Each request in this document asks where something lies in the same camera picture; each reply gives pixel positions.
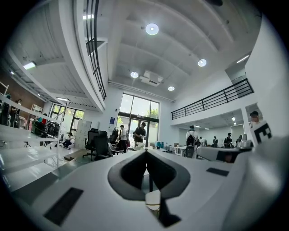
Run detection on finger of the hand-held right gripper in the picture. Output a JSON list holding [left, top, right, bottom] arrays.
[[196, 146, 240, 162]]

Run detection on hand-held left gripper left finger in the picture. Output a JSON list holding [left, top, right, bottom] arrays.
[[12, 150, 159, 231]]

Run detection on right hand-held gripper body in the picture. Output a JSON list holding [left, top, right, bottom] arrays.
[[239, 120, 273, 149]]

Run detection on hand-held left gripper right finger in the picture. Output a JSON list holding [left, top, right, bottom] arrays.
[[146, 150, 246, 231]]

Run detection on small white table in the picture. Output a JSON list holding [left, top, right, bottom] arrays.
[[173, 145, 188, 157]]

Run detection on brown cardboard board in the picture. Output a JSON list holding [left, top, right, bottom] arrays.
[[64, 150, 79, 161]]

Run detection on black office chair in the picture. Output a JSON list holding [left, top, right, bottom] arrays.
[[93, 130, 113, 161], [82, 128, 100, 161]]

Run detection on black balcony railing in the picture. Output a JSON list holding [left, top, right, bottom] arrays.
[[171, 78, 255, 120], [85, 0, 107, 102]]

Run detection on white lockers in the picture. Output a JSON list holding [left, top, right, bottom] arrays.
[[74, 119, 92, 149]]

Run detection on black bag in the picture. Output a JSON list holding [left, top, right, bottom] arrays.
[[31, 120, 48, 138]]

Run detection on glass entrance windows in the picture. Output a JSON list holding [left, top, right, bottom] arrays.
[[117, 93, 160, 148]]

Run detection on white shelf rack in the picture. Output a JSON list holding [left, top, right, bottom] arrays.
[[0, 89, 68, 174]]

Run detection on ceiling air conditioner unit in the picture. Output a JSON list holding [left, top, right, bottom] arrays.
[[139, 69, 163, 87]]

